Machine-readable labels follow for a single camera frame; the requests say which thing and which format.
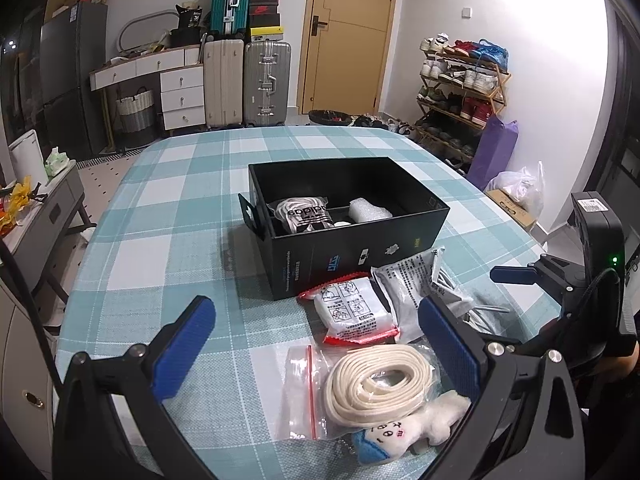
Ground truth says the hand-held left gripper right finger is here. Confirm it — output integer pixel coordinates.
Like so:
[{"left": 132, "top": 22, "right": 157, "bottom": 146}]
[{"left": 416, "top": 296, "right": 593, "bottom": 480}]

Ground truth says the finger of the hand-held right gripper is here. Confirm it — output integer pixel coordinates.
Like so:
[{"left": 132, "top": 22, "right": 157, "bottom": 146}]
[
  {"left": 520, "top": 310, "right": 601, "bottom": 363},
  {"left": 490, "top": 254, "right": 588, "bottom": 293}
]

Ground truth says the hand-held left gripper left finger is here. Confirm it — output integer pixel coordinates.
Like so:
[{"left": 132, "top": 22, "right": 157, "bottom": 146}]
[{"left": 52, "top": 295, "right": 218, "bottom": 480}]

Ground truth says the white cable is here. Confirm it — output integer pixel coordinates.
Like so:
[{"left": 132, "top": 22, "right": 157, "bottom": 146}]
[{"left": 434, "top": 255, "right": 511, "bottom": 323}]

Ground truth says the grey foil packet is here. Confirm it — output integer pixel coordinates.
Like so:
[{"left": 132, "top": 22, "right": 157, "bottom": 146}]
[{"left": 371, "top": 247, "right": 475, "bottom": 343}]

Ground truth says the cream strap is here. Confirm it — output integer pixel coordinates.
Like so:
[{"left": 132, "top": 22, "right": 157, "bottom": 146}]
[{"left": 276, "top": 342, "right": 451, "bottom": 443}]

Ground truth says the red-edged white packet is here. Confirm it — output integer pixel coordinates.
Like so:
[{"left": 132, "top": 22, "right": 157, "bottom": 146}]
[{"left": 297, "top": 271, "right": 402, "bottom": 346}]

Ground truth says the white and blue plush toy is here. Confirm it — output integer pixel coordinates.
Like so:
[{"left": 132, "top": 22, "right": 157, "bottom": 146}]
[{"left": 352, "top": 391, "right": 472, "bottom": 465}]

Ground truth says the black cardboard box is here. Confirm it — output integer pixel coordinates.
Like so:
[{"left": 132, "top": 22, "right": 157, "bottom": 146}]
[{"left": 238, "top": 156, "right": 452, "bottom": 302}]

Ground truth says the white plastic bag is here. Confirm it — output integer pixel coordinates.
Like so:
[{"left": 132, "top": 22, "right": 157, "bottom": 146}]
[{"left": 484, "top": 161, "right": 545, "bottom": 221}]

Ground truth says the purple bag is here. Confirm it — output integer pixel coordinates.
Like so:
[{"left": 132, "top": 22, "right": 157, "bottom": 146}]
[{"left": 466, "top": 114, "right": 518, "bottom": 192}]

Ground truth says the teal checked tablecloth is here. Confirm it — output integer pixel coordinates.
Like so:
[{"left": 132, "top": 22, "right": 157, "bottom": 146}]
[{"left": 52, "top": 126, "right": 576, "bottom": 480}]

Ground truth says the bubble wrap piece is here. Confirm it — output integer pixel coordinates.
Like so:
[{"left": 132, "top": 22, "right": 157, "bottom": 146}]
[{"left": 348, "top": 198, "right": 393, "bottom": 224}]

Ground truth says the white cabinet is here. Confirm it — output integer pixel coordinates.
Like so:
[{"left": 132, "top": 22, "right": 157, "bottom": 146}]
[{"left": 0, "top": 275, "right": 63, "bottom": 466}]

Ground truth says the grey side cabinet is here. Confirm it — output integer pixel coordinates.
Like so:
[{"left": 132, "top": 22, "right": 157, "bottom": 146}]
[{"left": 0, "top": 162, "right": 96, "bottom": 311}]

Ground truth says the wooden shoe rack with shoes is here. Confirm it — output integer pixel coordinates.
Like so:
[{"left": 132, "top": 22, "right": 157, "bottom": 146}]
[{"left": 414, "top": 35, "right": 512, "bottom": 166}]

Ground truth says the pile of loose shoes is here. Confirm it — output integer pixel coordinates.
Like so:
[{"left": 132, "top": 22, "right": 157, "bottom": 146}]
[{"left": 350, "top": 112, "right": 416, "bottom": 137}]

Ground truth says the yellow plastic bag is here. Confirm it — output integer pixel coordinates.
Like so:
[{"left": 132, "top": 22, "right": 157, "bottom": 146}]
[{"left": 0, "top": 176, "right": 36, "bottom": 236}]

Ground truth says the green wet wipes pack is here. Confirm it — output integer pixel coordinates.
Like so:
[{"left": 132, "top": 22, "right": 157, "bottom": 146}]
[{"left": 45, "top": 146, "right": 75, "bottom": 177}]

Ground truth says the white and grey basket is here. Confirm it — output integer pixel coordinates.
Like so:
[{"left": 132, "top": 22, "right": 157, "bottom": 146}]
[{"left": 116, "top": 89, "right": 158, "bottom": 133}]

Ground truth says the white air purifier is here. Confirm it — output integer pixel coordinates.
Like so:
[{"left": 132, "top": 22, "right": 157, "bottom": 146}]
[{"left": 7, "top": 129, "right": 45, "bottom": 186}]

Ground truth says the black round tray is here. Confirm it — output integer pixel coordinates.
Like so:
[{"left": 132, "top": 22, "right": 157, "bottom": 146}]
[{"left": 308, "top": 109, "right": 351, "bottom": 127}]

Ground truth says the white dresser with drawers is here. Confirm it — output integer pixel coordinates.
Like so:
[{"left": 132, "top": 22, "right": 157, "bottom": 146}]
[{"left": 90, "top": 46, "right": 206, "bottom": 131}]

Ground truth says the beige suitcase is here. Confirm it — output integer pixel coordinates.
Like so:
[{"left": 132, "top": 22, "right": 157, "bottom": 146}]
[{"left": 203, "top": 39, "right": 246, "bottom": 128}]

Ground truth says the silver suitcase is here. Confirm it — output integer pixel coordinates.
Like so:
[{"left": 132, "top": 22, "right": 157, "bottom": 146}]
[{"left": 243, "top": 40, "right": 292, "bottom": 127}]

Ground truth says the yellow wooden door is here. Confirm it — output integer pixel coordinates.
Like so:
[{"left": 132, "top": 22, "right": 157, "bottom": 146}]
[{"left": 297, "top": 0, "right": 401, "bottom": 117}]

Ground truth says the grey refrigerator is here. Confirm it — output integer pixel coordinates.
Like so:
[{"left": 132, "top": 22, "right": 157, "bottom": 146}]
[{"left": 39, "top": 1, "right": 110, "bottom": 161}]

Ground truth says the dark glass cabinet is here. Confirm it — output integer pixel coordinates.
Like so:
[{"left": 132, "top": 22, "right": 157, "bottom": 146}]
[{"left": 0, "top": 10, "right": 46, "bottom": 176}]

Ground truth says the oval mirror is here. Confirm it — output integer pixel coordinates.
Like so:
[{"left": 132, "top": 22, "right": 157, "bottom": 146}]
[{"left": 117, "top": 12, "right": 178, "bottom": 53}]

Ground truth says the black paper bag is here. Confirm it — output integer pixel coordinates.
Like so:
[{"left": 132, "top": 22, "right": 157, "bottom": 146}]
[{"left": 175, "top": 4, "right": 203, "bottom": 31}]

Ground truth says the teal suitcase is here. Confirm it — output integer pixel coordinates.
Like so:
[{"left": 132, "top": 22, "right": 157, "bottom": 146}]
[{"left": 210, "top": 0, "right": 252, "bottom": 38}]

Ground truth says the black cable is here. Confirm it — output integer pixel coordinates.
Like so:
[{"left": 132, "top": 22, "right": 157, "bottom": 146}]
[{"left": 570, "top": 266, "right": 623, "bottom": 326}]

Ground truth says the black drawstring bag white print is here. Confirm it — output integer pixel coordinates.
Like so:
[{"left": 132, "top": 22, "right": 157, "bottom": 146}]
[{"left": 266, "top": 198, "right": 335, "bottom": 235}]

